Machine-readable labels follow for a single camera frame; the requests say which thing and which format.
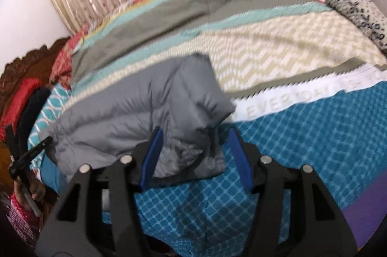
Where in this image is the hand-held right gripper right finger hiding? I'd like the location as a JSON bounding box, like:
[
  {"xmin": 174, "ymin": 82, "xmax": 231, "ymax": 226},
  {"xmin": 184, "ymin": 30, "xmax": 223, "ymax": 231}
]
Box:
[{"xmin": 227, "ymin": 128, "xmax": 359, "ymax": 257}]

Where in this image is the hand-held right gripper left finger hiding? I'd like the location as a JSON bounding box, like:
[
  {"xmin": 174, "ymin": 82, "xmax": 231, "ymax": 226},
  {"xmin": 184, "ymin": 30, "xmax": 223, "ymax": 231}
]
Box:
[{"xmin": 35, "ymin": 126, "xmax": 165, "ymax": 257}]

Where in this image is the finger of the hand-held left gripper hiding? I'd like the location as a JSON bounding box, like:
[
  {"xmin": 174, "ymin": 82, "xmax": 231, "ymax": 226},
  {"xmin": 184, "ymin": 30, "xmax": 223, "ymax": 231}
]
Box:
[
  {"xmin": 12, "ymin": 136, "xmax": 54, "ymax": 169},
  {"xmin": 4, "ymin": 124, "xmax": 20, "ymax": 157}
]

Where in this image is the grey puffer jacket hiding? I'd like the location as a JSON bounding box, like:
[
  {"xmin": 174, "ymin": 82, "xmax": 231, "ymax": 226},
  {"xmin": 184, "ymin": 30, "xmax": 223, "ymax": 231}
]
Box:
[{"xmin": 39, "ymin": 53, "xmax": 236, "ymax": 185}]

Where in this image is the person's left hand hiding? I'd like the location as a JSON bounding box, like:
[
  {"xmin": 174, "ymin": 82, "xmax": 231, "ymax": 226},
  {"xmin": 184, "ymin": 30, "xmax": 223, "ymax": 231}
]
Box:
[{"xmin": 15, "ymin": 177, "xmax": 46, "ymax": 211}]

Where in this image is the plain red cloth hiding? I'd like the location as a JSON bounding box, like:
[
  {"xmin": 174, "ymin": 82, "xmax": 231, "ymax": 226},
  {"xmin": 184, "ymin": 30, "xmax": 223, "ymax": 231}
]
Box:
[{"xmin": 0, "ymin": 77, "xmax": 41, "ymax": 140}]

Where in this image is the teal white patterned pillow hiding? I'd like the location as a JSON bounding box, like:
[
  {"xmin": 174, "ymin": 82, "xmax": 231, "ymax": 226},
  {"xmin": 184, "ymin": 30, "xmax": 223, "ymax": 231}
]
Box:
[{"xmin": 29, "ymin": 85, "xmax": 74, "ymax": 173}]

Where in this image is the pink patterned cloth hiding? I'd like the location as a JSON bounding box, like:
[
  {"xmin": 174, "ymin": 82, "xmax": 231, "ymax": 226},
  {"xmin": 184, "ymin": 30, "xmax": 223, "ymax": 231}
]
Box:
[{"xmin": 7, "ymin": 193, "xmax": 44, "ymax": 250}]

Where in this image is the patterned teal beige bedsheet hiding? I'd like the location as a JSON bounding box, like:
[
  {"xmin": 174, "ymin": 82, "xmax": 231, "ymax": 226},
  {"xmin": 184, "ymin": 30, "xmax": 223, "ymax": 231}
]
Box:
[{"xmin": 27, "ymin": 0, "xmax": 387, "ymax": 257}]

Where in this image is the brown carved wooden headboard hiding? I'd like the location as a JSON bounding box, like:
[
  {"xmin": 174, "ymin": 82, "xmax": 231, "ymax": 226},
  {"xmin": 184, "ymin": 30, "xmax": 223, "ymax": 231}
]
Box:
[{"xmin": 0, "ymin": 37, "xmax": 72, "ymax": 100}]

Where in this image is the red patterned blanket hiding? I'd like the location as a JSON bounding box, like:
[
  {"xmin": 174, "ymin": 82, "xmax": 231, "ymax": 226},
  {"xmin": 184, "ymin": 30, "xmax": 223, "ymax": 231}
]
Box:
[{"xmin": 50, "ymin": 0, "xmax": 176, "ymax": 87}]

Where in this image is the purple cloth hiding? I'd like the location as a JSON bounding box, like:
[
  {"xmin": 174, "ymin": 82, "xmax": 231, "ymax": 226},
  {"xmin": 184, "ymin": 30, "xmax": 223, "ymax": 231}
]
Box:
[{"xmin": 340, "ymin": 178, "xmax": 383, "ymax": 249}]

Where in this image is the black white patterned cloth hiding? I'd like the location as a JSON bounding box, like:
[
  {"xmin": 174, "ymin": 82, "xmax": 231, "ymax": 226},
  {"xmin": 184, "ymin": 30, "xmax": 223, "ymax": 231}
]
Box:
[{"xmin": 325, "ymin": 0, "xmax": 387, "ymax": 56}]

